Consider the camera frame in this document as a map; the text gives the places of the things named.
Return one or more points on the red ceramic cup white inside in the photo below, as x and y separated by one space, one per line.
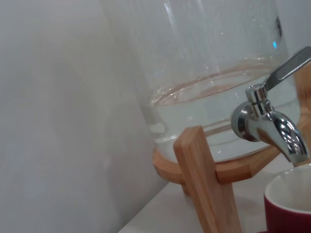
279 213

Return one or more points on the clear glass water dispenser jar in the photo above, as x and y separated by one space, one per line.
194 60

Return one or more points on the chrome dispenser faucet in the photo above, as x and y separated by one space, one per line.
281 131

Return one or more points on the wooden dispenser stand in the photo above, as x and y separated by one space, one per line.
201 174

